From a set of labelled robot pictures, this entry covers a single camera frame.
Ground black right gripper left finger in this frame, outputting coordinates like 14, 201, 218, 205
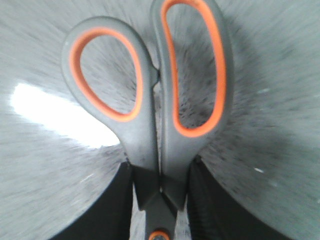
52, 162, 133, 240

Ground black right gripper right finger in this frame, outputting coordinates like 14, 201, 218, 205
187, 156, 288, 240

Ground grey orange scissors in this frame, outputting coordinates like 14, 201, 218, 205
61, 0, 234, 240

